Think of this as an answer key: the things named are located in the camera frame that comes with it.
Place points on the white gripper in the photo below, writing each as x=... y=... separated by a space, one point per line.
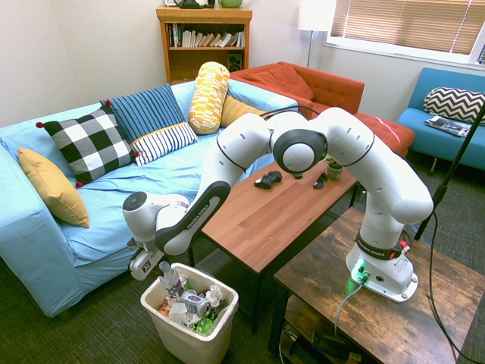
x=144 y=265

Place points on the clear plastic drink bottle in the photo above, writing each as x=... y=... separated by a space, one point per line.
x=172 y=284

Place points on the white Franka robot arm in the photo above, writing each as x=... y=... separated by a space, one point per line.
x=379 y=170

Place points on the white plastic trash bin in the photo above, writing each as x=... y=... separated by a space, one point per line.
x=182 y=341

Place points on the green drink can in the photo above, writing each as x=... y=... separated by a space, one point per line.
x=184 y=282

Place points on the silver soda can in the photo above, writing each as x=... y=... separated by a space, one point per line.
x=197 y=304

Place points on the light blue sofa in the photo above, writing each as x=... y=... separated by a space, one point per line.
x=106 y=204

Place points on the crumpled white paper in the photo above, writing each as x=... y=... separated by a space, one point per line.
x=216 y=295

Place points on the green plastic wrapper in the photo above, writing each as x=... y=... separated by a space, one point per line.
x=204 y=326

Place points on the plain mustard yellow pillow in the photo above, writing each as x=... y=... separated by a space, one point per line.
x=53 y=186

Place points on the black white checked pillow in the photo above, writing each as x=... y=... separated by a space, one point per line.
x=91 y=144

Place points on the blue striped pillow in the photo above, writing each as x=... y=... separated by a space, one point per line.
x=151 y=117

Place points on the black game controller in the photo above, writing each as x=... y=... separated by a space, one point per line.
x=270 y=179

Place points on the black remote control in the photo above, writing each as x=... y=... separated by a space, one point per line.
x=298 y=176

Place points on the yellow patterned bolster pillow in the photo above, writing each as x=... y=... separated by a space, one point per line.
x=208 y=98

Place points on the mustard striped pillow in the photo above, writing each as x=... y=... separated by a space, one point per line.
x=236 y=110

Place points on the black sunglasses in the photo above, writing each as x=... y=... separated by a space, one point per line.
x=320 y=181

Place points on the black power strip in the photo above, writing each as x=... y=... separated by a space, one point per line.
x=333 y=343

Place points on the wooden bookshelf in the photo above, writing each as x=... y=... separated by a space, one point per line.
x=189 y=64

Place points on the small potted fern plant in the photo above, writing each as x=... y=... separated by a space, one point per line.
x=335 y=171

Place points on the black speaker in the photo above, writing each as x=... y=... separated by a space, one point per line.
x=235 y=61

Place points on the row of books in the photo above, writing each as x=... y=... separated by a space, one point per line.
x=204 y=39

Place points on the orange armchair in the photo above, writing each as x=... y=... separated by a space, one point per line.
x=303 y=85

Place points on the rustic dark wooden table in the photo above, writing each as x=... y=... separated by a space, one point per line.
x=382 y=326

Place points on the black white ornament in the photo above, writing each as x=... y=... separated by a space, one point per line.
x=191 y=4

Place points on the green bowl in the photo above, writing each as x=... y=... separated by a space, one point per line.
x=230 y=3

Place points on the orange ottoman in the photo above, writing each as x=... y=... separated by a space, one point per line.
x=394 y=132

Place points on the white floor lamp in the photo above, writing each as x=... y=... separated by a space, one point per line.
x=314 y=15

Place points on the teal blue bench sofa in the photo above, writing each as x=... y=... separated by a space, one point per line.
x=439 y=148

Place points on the magazine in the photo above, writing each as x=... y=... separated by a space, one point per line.
x=447 y=126

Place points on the black white chevron pillow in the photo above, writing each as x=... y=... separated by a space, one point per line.
x=451 y=104

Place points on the wooden window blinds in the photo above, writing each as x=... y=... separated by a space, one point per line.
x=405 y=22

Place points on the wooden coffee table black frame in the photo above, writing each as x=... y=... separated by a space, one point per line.
x=273 y=223

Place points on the black camera tripod stand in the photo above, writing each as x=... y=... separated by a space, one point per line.
x=454 y=167

